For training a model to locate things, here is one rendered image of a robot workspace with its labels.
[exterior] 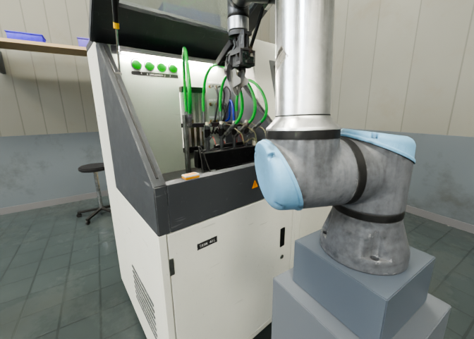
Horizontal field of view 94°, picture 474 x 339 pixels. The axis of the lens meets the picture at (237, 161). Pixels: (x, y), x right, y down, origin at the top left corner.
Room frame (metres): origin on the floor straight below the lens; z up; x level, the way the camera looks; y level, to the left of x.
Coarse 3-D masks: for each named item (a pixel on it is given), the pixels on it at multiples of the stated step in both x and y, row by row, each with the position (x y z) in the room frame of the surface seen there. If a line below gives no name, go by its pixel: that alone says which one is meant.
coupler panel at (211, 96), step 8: (208, 80) 1.36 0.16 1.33; (216, 80) 1.39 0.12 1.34; (208, 88) 1.36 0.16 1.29; (224, 88) 1.41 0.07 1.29; (208, 96) 1.36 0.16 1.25; (216, 96) 1.39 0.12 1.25; (208, 104) 1.36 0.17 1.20; (216, 104) 1.38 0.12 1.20; (224, 104) 1.40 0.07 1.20; (208, 112) 1.36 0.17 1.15; (208, 120) 1.35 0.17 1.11; (216, 120) 1.39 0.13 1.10; (216, 128) 1.39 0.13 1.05
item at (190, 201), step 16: (208, 176) 0.72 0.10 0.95; (224, 176) 0.76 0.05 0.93; (240, 176) 0.81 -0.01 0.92; (256, 176) 0.86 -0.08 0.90; (176, 192) 0.65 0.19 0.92; (192, 192) 0.68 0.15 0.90; (208, 192) 0.72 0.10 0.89; (224, 192) 0.76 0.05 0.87; (240, 192) 0.81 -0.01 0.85; (256, 192) 0.86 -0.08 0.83; (176, 208) 0.64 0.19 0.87; (192, 208) 0.68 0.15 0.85; (208, 208) 0.72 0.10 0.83; (224, 208) 0.76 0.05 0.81; (176, 224) 0.64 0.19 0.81; (192, 224) 0.68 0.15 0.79
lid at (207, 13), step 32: (96, 0) 0.90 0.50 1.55; (128, 0) 0.97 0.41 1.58; (160, 0) 1.01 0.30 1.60; (192, 0) 1.06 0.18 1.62; (224, 0) 1.12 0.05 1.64; (96, 32) 1.01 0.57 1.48; (128, 32) 1.06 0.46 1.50; (160, 32) 1.12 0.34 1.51; (192, 32) 1.19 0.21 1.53; (224, 32) 1.27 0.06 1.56
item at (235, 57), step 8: (232, 32) 0.84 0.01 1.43; (240, 32) 0.83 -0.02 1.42; (248, 32) 0.83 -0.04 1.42; (240, 40) 0.83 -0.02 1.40; (248, 40) 0.85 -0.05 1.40; (232, 48) 0.87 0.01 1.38; (240, 48) 0.81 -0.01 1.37; (248, 48) 0.83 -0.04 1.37; (232, 56) 0.86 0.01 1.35; (240, 56) 0.81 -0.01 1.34; (248, 56) 0.84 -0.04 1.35; (232, 64) 0.86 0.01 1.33; (240, 64) 0.82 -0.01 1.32; (248, 64) 0.84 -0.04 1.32
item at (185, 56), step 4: (184, 48) 0.93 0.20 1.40; (184, 52) 0.90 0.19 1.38; (184, 56) 0.88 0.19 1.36; (184, 60) 1.09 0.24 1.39; (188, 60) 0.87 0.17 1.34; (184, 64) 1.11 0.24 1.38; (188, 64) 0.85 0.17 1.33; (184, 68) 1.13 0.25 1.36; (188, 68) 0.83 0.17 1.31; (184, 72) 1.13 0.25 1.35; (188, 72) 0.83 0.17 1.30; (184, 76) 1.14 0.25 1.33; (188, 76) 0.82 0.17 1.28; (184, 80) 1.15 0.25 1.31; (188, 80) 0.81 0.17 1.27; (184, 84) 1.16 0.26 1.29; (188, 84) 0.81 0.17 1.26; (184, 88) 1.16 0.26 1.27; (188, 88) 0.81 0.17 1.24; (184, 92) 1.17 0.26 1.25; (188, 92) 0.81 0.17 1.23; (184, 96) 1.17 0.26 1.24; (188, 96) 0.81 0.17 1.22; (184, 100) 1.17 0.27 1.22; (188, 100) 0.82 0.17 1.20; (184, 104) 1.18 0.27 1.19; (188, 104) 0.83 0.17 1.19; (188, 108) 0.84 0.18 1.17; (184, 112) 1.18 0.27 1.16; (188, 112) 0.85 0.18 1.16
